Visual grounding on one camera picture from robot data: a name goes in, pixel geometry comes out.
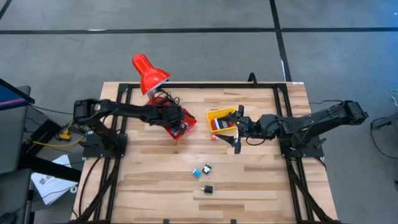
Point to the dark grey office furniture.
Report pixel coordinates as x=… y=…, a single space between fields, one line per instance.
x=12 y=140

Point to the yellow plastic basket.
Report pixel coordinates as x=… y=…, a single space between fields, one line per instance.
x=211 y=115

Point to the dark computer monitor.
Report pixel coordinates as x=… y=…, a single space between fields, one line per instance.
x=12 y=96

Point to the small red white charger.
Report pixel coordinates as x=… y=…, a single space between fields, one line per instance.
x=214 y=137

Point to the red plastic basket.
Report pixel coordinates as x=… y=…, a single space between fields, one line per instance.
x=190 y=121

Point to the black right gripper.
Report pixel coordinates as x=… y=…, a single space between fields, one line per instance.
x=248 y=126

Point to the red desk lamp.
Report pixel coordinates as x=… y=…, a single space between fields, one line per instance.
x=149 y=74

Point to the black stand leg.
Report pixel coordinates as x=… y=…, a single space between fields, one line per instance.
x=49 y=169

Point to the white table label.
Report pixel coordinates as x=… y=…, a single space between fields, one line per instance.
x=298 y=83

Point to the black frame bracket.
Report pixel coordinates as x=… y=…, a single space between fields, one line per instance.
x=233 y=221
x=165 y=221

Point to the grey chair base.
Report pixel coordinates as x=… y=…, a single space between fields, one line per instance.
x=385 y=123

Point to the black labelled USB charger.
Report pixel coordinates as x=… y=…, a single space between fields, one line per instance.
x=207 y=189

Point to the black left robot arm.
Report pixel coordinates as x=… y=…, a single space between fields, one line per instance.
x=124 y=109

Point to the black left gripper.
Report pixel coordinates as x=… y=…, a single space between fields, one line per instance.
x=169 y=115

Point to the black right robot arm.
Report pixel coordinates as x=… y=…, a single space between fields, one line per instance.
x=311 y=121

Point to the red oblong office item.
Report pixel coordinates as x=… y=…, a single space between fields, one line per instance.
x=231 y=124

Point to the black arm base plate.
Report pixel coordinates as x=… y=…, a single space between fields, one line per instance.
x=308 y=151
x=93 y=152

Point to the black white USB charger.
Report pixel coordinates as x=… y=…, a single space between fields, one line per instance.
x=206 y=169

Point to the white paper sheet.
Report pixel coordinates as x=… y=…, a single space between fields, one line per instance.
x=53 y=183

